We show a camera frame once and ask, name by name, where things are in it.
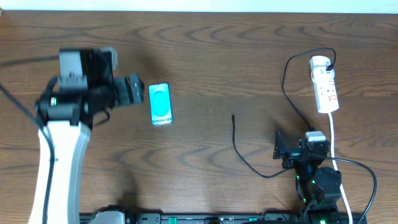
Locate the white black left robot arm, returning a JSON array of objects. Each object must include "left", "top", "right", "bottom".
[{"left": 29, "top": 47, "right": 144, "bottom": 223}]

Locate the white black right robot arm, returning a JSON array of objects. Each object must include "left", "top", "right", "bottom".
[{"left": 273, "top": 131, "right": 342, "bottom": 223}]

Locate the white USB charger plug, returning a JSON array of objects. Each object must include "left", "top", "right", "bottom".
[{"left": 311, "top": 67, "right": 335, "bottom": 83}]

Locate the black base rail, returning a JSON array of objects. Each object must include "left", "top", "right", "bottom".
[{"left": 80, "top": 210, "right": 349, "bottom": 224}]

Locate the white power strip cord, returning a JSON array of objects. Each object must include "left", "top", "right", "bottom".
[{"left": 327, "top": 112, "right": 354, "bottom": 224}]

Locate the white power strip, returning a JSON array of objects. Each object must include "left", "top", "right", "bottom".
[{"left": 310, "top": 55, "right": 339, "bottom": 114}]

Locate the black USB charging cable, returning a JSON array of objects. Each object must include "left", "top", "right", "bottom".
[{"left": 231, "top": 47, "right": 337, "bottom": 179}]

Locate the cyan screen Galaxy smartphone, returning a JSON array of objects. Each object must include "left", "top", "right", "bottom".
[{"left": 149, "top": 83, "right": 173, "bottom": 126}]

